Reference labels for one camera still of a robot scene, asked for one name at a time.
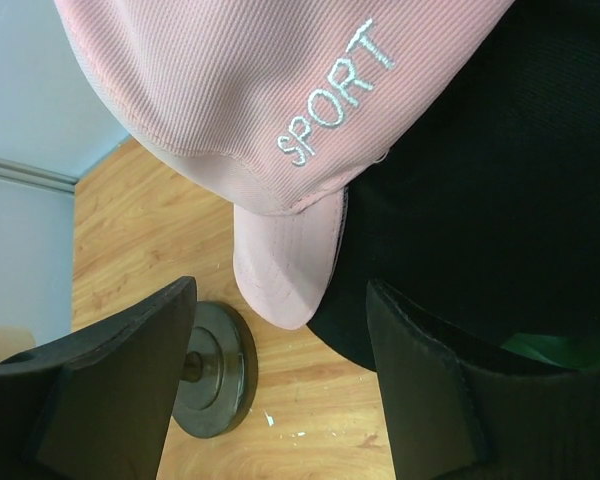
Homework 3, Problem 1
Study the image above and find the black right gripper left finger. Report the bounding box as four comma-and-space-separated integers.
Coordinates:
0, 276, 197, 480

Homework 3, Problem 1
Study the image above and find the light teal plastic bin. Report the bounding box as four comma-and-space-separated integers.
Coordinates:
501, 333, 600, 370

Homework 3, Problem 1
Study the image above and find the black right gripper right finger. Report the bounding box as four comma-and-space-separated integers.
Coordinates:
366, 280, 600, 479

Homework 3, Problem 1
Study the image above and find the pink sport baseball cap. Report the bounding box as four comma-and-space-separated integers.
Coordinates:
56, 1, 509, 329

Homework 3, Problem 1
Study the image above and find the black baseball cap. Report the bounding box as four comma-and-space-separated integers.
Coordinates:
308, 1, 600, 369

